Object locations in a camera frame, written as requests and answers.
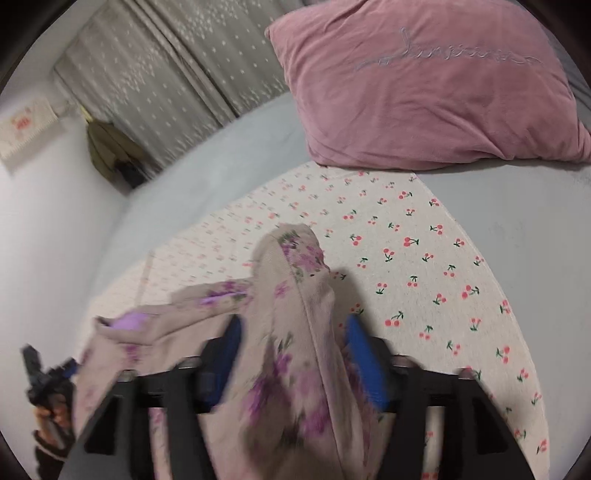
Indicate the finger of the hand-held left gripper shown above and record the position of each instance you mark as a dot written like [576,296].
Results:
[32,364]
[62,371]

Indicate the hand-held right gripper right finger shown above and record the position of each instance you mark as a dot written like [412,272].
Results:
[364,360]

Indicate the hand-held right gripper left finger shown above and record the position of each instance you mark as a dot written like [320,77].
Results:
[231,339]

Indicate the floral padded jacket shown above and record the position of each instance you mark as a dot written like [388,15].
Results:
[295,323]

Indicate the person's left forearm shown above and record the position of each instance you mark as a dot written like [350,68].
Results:
[48,447]

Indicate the person's left hand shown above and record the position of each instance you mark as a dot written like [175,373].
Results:
[48,415]

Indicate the cherry print sheet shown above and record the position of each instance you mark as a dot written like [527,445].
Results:
[415,258]

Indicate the bed with pale blue sheet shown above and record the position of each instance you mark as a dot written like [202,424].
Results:
[508,221]

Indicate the olive hanging jacket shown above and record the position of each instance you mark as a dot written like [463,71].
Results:
[108,147]

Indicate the grey star print curtain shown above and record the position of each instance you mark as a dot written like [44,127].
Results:
[161,83]

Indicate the pink velvet pillow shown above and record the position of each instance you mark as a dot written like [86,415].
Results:
[415,92]

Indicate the white floral wall cloth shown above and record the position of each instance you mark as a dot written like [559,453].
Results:
[27,129]

